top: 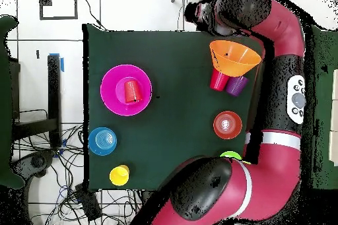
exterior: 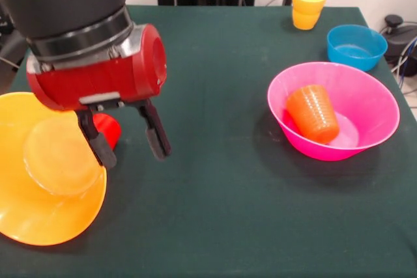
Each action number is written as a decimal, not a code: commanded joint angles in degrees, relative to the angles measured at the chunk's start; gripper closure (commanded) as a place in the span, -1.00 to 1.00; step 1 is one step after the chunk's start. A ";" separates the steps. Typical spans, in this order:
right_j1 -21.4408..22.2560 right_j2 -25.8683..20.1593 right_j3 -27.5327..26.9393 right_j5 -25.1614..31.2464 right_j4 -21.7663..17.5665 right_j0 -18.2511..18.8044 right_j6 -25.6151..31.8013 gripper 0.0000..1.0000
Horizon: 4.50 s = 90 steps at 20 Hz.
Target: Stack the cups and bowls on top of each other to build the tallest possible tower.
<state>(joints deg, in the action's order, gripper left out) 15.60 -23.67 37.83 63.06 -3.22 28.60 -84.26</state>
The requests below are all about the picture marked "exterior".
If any orange cup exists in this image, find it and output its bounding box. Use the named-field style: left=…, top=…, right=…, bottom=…
left=285, top=84, right=340, bottom=145

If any large orange bowl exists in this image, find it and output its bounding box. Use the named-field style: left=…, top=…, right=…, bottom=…
left=0, top=91, right=108, bottom=247

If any small blue bowl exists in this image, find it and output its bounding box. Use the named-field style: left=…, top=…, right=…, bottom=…
left=326, top=23, right=388, bottom=73

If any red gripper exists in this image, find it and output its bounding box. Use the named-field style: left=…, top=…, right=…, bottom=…
left=25, top=23, right=172, bottom=170

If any dark green tablecloth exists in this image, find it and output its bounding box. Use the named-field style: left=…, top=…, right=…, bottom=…
left=0, top=4, right=417, bottom=278

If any large pink bowl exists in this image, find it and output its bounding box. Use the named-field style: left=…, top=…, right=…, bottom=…
left=267, top=61, right=401, bottom=162

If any red cup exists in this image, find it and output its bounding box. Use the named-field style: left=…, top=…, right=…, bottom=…
left=93, top=113, right=122, bottom=150

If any tangle of cables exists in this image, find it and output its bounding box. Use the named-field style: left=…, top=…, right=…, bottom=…
left=390, top=35, right=417, bottom=89

